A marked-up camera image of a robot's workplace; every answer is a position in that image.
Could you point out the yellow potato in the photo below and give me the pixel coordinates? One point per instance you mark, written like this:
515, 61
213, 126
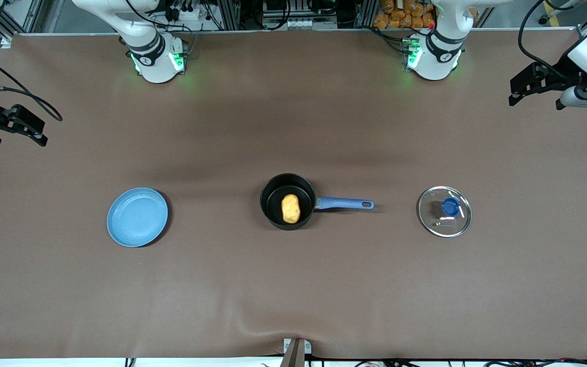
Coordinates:
290, 209

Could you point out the glass lid with blue knob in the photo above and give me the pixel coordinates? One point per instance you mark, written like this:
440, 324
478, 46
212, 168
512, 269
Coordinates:
450, 206

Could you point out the bag of orange items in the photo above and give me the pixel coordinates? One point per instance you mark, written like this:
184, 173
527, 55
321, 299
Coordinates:
400, 15

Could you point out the blue round plate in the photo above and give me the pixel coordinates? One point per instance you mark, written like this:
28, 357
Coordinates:
138, 216

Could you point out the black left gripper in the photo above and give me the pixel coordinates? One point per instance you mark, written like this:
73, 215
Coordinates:
560, 75

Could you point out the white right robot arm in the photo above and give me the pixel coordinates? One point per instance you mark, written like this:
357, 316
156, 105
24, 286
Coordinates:
153, 61

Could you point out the white power strip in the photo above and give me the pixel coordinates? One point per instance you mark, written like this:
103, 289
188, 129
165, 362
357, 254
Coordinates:
288, 23

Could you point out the aluminium frame post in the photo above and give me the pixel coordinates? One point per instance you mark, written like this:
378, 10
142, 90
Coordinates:
366, 12
228, 12

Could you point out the brown table mat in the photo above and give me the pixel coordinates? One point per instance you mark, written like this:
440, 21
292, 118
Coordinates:
293, 295

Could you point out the metal table clamp bracket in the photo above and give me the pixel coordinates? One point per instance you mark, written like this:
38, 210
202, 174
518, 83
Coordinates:
294, 351

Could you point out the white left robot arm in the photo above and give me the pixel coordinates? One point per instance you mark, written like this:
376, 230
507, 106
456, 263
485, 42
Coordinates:
436, 61

